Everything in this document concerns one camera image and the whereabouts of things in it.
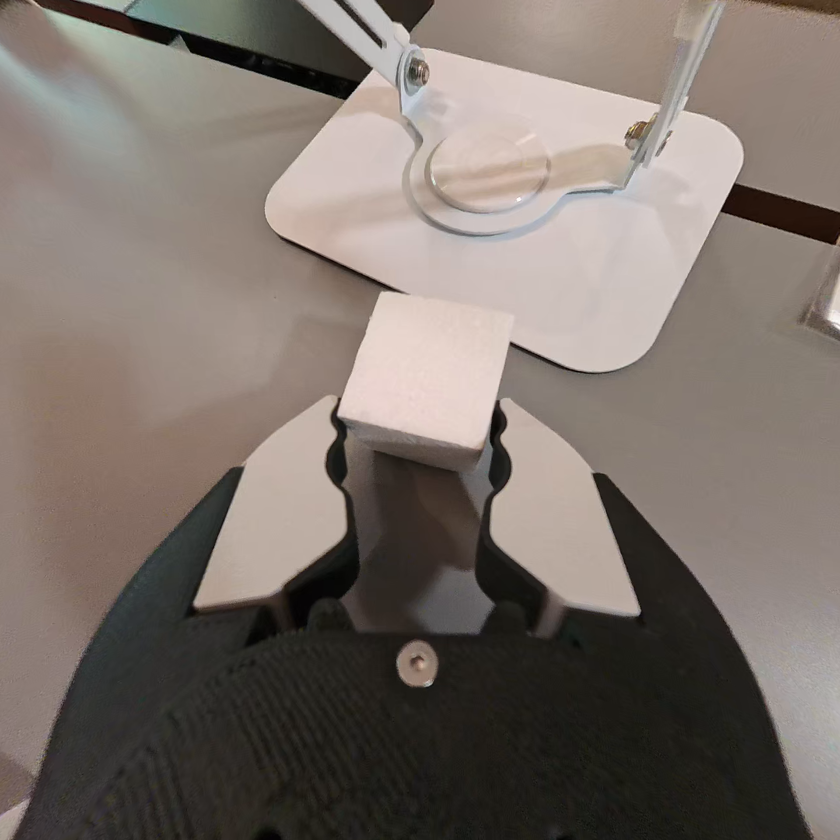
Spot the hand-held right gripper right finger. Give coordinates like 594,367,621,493
474,395,642,639

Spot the laminated printed sheet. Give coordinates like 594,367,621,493
797,249,840,343

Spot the white tablet stand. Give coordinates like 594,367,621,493
264,0,746,374

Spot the white foam cube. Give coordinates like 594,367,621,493
336,292,515,470

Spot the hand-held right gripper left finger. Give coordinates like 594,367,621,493
190,394,362,635

